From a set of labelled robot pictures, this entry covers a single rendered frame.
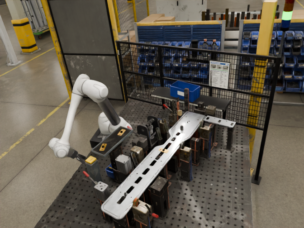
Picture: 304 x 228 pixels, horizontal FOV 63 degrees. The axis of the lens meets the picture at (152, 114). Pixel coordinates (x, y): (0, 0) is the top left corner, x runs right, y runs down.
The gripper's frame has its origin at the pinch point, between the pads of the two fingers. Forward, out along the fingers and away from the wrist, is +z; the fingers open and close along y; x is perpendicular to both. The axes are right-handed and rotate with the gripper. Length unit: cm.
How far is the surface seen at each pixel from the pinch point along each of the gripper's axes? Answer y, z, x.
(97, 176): -36.0, -1.7, -2.7
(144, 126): -26, 12, -55
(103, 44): 217, -33, -134
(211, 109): -11, 67, -108
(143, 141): -27, 18, -44
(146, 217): -87, 22, -8
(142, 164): -42, 22, -29
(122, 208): -72, 12, -1
